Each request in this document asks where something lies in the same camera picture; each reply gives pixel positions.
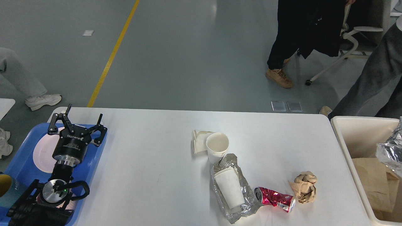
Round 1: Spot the white table corner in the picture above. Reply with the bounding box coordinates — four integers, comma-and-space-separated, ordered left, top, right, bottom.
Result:
0, 98, 15, 120

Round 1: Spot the person in black clothes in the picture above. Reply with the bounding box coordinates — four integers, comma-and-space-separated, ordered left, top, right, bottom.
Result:
266, 0, 354, 88

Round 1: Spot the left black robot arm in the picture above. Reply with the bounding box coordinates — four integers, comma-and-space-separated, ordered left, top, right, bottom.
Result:
1, 105, 107, 226

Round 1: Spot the metal floor plate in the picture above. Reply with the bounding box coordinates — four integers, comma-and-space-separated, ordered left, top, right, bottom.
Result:
270, 101, 303, 112

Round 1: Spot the crushed white paper cup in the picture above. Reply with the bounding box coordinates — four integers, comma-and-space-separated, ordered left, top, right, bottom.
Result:
193, 130, 214, 153

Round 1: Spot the pink plate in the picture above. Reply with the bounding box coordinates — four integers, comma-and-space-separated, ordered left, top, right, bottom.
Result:
33, 134, 59, 173

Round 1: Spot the crushed red soda can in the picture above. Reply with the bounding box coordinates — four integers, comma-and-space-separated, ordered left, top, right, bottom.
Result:
254, 186, 296, 213

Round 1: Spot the person in light jeans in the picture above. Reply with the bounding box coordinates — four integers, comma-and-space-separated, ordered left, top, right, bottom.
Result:
0, 47, 62, 111

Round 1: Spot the beige plastic bin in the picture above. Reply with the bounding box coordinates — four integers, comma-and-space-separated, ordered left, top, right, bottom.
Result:
331, 116, 402, 226

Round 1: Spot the crumpled brown paper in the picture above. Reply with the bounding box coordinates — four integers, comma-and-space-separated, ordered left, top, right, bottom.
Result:
288, 171, 318, 204

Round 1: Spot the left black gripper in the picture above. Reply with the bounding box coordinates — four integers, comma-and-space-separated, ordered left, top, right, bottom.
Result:
47, 104, 108, 166

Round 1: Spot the teal mug yellow inside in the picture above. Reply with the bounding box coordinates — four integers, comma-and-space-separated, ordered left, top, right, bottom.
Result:
0, 174, 25, 209

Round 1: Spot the person in grey trousers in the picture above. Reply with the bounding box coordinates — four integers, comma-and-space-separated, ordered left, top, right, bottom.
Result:
320, 17, 402, 120

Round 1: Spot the large aluminium foil sheet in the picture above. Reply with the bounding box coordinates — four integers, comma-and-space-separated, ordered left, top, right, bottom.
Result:
376, 117, 402, 177

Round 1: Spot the white office chair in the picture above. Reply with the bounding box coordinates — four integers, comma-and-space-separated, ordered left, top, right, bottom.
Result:
305, 4, 390, 86

